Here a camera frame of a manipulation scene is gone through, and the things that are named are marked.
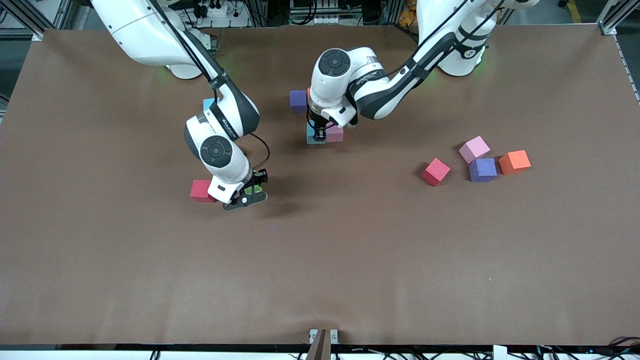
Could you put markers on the cyan foam cube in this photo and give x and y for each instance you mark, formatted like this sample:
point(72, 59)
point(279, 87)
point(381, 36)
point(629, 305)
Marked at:
point(310, 139)
point(207, 104)

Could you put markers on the red foam cube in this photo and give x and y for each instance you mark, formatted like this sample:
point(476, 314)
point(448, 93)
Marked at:
point(435, 171)
point(201, 190)

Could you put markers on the white power strip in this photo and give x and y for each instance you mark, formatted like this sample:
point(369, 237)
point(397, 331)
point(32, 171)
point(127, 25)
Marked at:
point(220, 9)

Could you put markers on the green foam cube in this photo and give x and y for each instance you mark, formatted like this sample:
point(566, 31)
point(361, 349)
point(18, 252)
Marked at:
point(256, 189)

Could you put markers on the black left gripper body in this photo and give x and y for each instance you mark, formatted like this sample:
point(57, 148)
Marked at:
point(317, 123)

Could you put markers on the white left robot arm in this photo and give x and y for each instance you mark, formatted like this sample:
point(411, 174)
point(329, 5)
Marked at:
point(380, 95)

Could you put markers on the aluminium frame profile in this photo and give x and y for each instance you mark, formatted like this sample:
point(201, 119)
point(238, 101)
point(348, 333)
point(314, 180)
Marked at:
point(35, 15)
point(612, 17)

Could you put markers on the bag of orange items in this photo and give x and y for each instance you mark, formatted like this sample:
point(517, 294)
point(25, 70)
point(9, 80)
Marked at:
point(407, 15)

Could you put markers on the pink foam cube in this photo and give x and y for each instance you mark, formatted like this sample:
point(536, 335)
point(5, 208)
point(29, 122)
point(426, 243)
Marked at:
point(474, 148)
point(335, 135)

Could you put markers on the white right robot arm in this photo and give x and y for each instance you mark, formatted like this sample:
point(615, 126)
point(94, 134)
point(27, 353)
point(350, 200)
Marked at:
point(140, 30)

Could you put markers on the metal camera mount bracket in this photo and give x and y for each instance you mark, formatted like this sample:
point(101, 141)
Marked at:
point(322, 345)

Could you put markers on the purple foam cube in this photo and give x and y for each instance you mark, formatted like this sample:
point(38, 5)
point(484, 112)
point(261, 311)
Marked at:
point(298, 100)
point(482, 169)

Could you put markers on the grey electronics box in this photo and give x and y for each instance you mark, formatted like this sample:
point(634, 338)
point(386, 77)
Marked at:
point(315, 10)

